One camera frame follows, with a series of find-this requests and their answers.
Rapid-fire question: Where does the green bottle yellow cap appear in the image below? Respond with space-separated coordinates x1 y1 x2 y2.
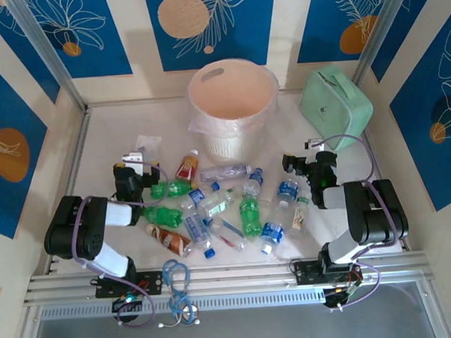
150 179 200 200

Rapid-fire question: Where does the blue label plastic bottle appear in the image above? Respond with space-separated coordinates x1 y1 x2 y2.
276 179 301 205

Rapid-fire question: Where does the red label bottle white cap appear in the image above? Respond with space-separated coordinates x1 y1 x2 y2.
174 148 201 182

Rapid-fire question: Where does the green plastic bottle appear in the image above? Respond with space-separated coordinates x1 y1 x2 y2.
143 204 185 230
238 192 265 239

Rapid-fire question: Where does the clear bottle green cap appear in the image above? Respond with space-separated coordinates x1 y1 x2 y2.
286 196 313 238

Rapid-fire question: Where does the brown label plastic bottle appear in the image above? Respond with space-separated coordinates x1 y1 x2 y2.
145 221 195 259

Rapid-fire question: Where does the blue label bottle white cap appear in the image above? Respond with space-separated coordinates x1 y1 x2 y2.
257 200 291 255

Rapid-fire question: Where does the clear bottle green white label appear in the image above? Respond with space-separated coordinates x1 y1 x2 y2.
200 188 238 219

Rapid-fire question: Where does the clear bottle red stripe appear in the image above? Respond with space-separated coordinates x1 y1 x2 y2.
206 216 248 253

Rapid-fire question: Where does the white plastic waste bin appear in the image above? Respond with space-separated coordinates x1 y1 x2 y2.
185 56 282 166

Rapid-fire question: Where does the small clear plastic packet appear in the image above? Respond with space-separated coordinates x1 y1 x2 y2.
133 133 163 162

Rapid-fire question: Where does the clear crushed bottle purple label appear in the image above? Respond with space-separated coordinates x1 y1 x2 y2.
199 162 253 182

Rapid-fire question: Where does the mint green zip pouch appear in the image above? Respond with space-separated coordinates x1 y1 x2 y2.
298 61 376 152

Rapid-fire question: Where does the blue stethoscope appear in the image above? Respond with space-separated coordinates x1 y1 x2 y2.
156 258 202 328

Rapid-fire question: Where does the grey metal panel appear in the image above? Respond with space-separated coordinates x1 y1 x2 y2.
14 299 451 338

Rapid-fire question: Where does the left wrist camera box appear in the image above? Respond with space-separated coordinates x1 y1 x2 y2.
120 152 146 168

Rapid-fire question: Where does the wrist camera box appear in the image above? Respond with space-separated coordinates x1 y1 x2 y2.
304 137 326 151
120 152 146 168

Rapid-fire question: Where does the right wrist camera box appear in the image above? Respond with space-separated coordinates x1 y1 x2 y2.
304 137 326 151

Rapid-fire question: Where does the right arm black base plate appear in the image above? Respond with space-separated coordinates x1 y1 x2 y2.
291 257 364 286

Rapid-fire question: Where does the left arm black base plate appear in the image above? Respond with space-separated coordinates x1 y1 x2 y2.
90 271 165 299

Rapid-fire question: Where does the aluminium frame rail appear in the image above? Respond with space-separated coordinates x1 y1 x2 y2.
22 250 436 307

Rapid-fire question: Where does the grey slotted cable duct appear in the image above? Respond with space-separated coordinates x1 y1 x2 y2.
38 289 326 321

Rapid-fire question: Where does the aluminium frame post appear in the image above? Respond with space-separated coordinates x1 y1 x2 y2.
351 0 423 87
4 0 89 115

